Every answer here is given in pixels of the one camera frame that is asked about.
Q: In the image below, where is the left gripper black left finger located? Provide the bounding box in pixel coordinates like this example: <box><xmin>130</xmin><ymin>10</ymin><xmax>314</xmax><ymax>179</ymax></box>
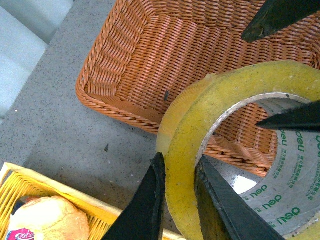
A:
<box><xmin>102</xmin><ymin>152</ymin><xmax>166</xmax><ymax>240</ymax></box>

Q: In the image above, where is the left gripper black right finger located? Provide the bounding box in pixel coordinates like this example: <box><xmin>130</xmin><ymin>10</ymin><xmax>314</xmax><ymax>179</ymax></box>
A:
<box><xmin>194</xmin><ymin>156</ymin><xmax>284</xmax><ymax>240</ymax></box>

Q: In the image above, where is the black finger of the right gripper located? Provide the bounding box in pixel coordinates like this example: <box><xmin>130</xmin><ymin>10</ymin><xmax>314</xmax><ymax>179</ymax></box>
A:
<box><xmin>241</xmin><ymin>0</ymin><xmax>320</xmax><ymax>43</ymax></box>
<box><xmin>256</xmin><ymin>101</ymin><xmax>320</xmax><ymax>132</ymax></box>

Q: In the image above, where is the yellow tape roll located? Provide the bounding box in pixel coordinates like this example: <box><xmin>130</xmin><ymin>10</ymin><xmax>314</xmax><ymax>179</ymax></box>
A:
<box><xmin>156</xmin><ymin>60</ymin><xmax>320</xmax><ymax>240</ymax></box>

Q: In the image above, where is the orange wicker basket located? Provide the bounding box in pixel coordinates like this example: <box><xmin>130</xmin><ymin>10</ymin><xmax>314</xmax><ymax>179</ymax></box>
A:
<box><xmin>75</xmin><ymin>0</ymin><xmax>320</xmax><ymax>177</ymax></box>

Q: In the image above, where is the yellow wicker basket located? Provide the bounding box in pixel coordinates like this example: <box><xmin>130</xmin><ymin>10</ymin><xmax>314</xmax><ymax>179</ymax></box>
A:
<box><xmin>0</xmin><ymin>163</ymin><xmax>183</xmax><ymax>240</ymax></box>

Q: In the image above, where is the bread roll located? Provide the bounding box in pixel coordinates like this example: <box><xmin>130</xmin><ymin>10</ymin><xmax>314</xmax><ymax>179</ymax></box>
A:
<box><xmin>5</xmin><ymin>195</ymin><xmax>90</xmax><ymax>240</ymax></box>

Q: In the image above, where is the small red drink can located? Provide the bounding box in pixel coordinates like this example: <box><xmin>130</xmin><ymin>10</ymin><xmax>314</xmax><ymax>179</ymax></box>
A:
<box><xmin>5</xmin><ymin>228</ymin><xmax>35</xmax><ymax>240</ymax></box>

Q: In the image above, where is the grey curtain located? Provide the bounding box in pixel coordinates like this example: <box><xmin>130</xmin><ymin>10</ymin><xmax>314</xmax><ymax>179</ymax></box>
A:
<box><xmin>0</xmin><ymin>0</ymin><xmax>74</xmax><ymax>121</ymax></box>

